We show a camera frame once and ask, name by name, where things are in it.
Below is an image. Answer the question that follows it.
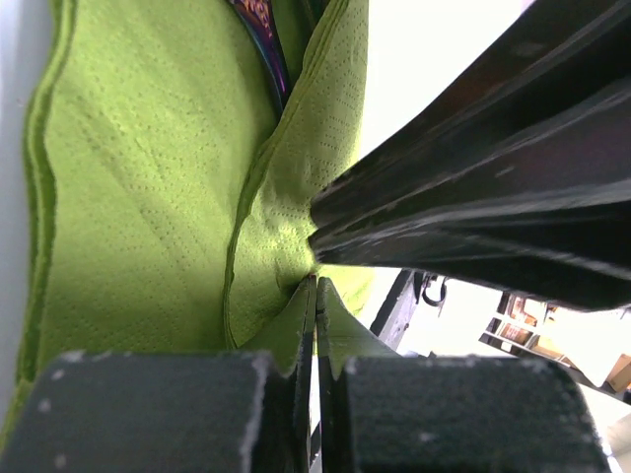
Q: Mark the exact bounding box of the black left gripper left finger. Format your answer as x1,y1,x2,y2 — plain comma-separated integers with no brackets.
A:
1,278,316,472

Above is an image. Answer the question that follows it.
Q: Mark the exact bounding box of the green paper napkin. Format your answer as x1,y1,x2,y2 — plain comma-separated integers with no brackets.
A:
2,1,373,435

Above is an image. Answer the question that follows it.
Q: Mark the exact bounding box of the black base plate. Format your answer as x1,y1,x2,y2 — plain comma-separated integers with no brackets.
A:
370,269,424,350

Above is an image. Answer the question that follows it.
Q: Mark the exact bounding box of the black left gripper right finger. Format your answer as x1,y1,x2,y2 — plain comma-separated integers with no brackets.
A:
315,278,609,472

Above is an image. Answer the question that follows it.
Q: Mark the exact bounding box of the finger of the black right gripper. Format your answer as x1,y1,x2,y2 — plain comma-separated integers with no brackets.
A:
319,1,630,197
310,88,630,310

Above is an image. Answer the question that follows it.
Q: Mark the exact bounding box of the iridescent rainbow fork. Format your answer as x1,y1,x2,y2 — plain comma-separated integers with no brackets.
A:
229,0,292,115

